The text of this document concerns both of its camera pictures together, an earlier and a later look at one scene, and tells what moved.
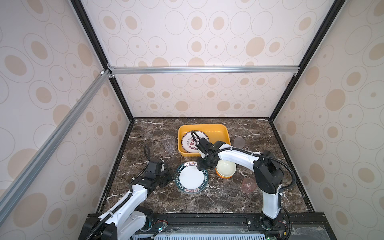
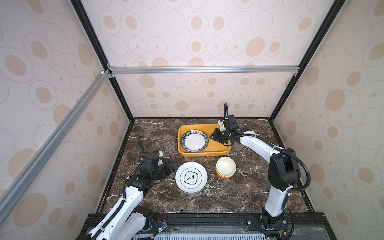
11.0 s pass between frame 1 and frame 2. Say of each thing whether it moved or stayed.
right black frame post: stayed
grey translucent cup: stayed
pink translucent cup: stayed
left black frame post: stayed
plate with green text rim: moved
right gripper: moved
